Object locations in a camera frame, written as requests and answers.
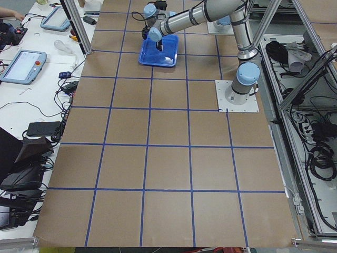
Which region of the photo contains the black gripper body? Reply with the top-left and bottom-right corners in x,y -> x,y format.
142,26 -> 150,40
156,40 -> 163,50

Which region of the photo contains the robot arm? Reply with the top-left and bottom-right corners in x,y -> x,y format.
142,1 -> 260,84

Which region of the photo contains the blue plastic tray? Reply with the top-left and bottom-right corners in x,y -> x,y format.
138,35 -> 179,67

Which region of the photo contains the black power adapter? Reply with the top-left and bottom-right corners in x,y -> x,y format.
83,16 -> 97,25

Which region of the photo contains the teach pendant far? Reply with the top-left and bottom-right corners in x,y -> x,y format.
40,6 -> 70,32

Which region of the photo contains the teach pendant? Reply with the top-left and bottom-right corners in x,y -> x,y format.
1,50 -> 47,85
40,6 -> 70,32

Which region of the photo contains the teach pendant near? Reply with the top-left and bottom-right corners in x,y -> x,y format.
1,50 -> 47,85

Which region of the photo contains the aluminium frame post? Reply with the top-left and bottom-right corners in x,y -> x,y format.
60,0 -> 92,55

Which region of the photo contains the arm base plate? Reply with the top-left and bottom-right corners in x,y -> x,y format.
215,80 -> 260,113

